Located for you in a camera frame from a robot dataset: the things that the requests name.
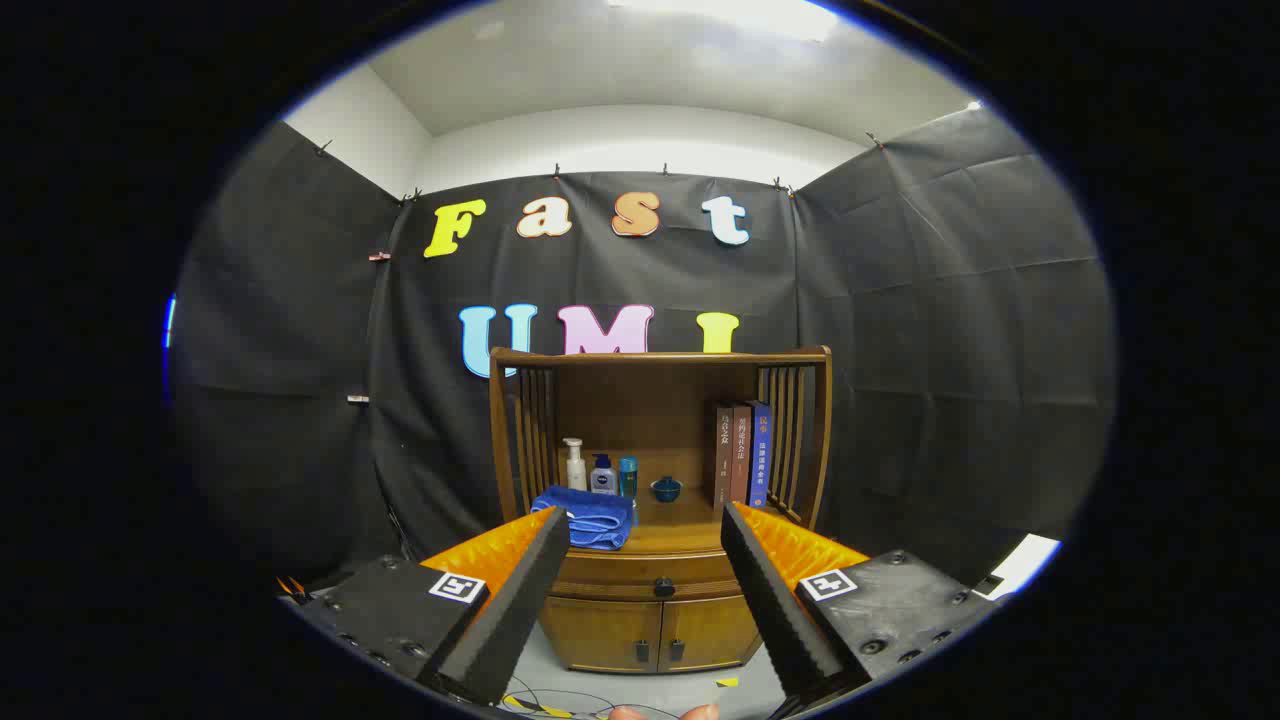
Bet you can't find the dark brown book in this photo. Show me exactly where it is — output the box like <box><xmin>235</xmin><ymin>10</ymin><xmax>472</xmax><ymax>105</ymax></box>
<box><xmin>714</xmin><ymin>403</ymin><xmax>736</xmax><ymax>511</ymax></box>

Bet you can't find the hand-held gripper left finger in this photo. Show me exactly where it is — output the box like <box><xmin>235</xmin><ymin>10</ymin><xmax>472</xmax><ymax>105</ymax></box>
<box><xmin>278</xmin><ymin>505</ymin><xmax>571</xmax><ymax>707</ymax></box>

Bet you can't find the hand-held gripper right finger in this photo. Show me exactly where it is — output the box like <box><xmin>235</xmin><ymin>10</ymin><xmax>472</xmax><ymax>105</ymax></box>
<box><xmin>720</xmin><ymin>502</ymin><xmax>1001</xmax><ymax>706</ymax></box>

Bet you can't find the wooden cabinet door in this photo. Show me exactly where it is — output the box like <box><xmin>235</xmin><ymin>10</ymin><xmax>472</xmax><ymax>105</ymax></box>
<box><xmin>540</xmin><ymin>597</ymin><xmax>663</xmax><ymax>673</ymax></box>
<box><xmin>660</xmin><ymin>594</ymin><xmax>763</xmax><ymax>671</ymax></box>

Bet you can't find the wooden cabinet with slatted shelf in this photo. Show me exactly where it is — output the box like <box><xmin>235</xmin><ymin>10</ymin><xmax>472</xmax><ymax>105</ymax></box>
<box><xmin>488</xmin><ymin>346</ymin><xmax>833</xmax><ymax>674</ymax></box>

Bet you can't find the reddish brown book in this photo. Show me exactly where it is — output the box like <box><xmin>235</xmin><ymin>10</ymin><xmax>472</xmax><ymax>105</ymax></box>
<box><xmin>731</xmin><ymin>404</ymin><xmax>753</xmax><ymax>507</ymax></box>

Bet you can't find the wooden countertop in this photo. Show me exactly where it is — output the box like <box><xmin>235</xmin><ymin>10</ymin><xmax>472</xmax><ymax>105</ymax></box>
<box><xmin>540</xmin><ymin>478</ymin><xmax>811</xmax><ymax>558</ymax></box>

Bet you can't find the yellow and black floor tape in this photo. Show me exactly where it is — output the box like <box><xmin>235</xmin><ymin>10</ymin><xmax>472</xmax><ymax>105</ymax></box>
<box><xmin>503</xmin><ymin>694</ymin><xmax>606</xmax><ymax>720</ymax></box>

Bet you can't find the thin floor cable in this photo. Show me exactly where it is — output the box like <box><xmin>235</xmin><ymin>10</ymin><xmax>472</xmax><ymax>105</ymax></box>
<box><xmin>505</xmin><ymin>678</ymin><xmax>613</xmax><ymax>720</ymax></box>

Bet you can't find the blue book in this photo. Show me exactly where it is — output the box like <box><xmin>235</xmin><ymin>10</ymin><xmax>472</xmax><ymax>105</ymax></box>
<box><xmin>749</xmin><ymin>401</ymin><xmax>773</xmax><ymax>509</ymax></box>

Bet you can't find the white panel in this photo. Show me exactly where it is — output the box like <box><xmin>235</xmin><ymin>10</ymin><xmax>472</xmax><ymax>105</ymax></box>
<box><xmin>975</xmin><ymin>533</ymin><xmax>1061</xmax><ymax>601</ymax></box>

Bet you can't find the folded blue towel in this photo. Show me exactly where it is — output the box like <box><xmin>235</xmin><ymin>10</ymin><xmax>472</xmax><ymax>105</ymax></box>
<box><xmin>531</xmin><ymin>486</ymin><xmax>637</xmax><ymax>551</ymax></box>

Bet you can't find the wooden drawer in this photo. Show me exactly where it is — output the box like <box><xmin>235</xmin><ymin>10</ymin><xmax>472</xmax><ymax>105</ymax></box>
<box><xmin>548</xmin><ymin>550</ymin><xmax>741</xmax><ymax>602</ymax></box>

